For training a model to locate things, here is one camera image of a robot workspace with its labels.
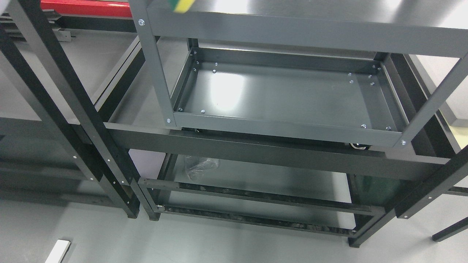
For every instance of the green yellow sponge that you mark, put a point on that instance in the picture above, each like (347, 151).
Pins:
(180, 6)

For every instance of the grey metal shelf cart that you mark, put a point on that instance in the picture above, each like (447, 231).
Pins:
(309, 69)

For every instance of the black metal shelf rack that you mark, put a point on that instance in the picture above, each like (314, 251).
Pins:
(80, 122)

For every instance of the clear plastic bag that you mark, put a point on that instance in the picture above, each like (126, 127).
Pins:
(196, 167)

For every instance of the red metal beam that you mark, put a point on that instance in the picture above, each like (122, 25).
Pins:
(88, 7)

